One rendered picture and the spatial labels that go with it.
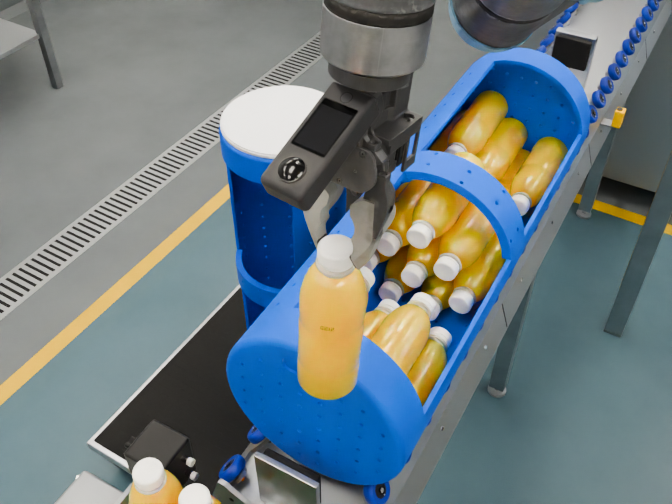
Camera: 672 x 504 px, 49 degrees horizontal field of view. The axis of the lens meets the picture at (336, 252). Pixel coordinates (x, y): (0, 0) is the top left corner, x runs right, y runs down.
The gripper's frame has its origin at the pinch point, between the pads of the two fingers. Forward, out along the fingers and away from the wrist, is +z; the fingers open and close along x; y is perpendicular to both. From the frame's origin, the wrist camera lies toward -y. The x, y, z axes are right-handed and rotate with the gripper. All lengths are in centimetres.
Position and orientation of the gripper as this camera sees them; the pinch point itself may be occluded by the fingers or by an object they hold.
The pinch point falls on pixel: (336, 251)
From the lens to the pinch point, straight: 74.5
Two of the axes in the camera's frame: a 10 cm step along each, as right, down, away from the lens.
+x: -8.3, -4.1, 3.8
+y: 5.5, -4.9, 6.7
